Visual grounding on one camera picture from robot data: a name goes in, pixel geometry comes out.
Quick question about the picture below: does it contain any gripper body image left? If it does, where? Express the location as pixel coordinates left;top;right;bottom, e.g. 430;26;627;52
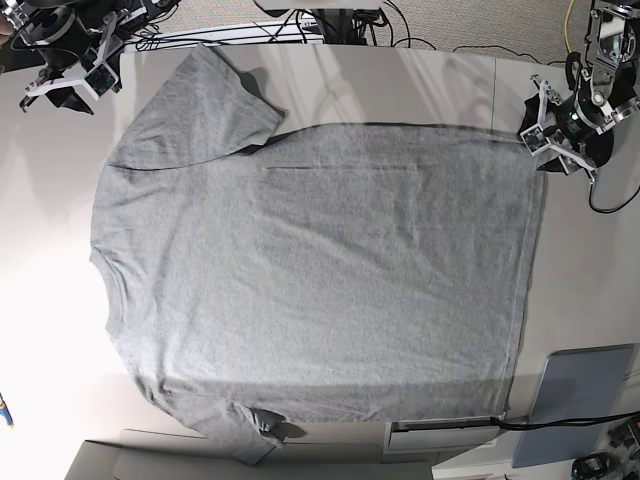
34;33;121;100

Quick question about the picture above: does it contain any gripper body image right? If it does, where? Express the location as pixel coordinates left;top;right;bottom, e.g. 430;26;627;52
519;79;614;165

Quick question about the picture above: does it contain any grey T-shirt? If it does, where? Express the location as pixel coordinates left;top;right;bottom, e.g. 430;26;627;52
91;46;545;464

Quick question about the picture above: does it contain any grey laptop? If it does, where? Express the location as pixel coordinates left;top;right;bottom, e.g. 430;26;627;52
511;344;636;469

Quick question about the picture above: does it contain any black device bottom right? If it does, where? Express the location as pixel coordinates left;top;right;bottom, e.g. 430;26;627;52
571;453;614;480

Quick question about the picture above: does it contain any blue orange pen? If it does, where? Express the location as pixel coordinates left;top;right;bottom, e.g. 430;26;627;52
0;395;14;428

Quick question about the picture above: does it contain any black mouse cable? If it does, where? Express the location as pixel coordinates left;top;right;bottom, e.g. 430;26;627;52
587;164;640;215

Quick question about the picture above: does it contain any yellow cable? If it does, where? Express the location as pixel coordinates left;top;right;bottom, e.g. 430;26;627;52
563;0;576;54

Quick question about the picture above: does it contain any black power cable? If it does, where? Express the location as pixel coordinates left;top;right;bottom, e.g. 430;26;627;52
492;410;640;432

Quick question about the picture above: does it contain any white cable grommet tray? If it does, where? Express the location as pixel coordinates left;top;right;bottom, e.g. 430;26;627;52
383;417;500;455

